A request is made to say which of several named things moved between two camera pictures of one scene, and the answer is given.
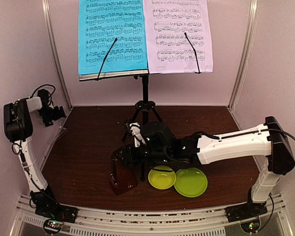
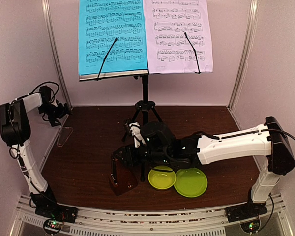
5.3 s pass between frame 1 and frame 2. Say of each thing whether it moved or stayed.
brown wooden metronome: stayed
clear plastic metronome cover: moved
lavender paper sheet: stayed
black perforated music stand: stayed
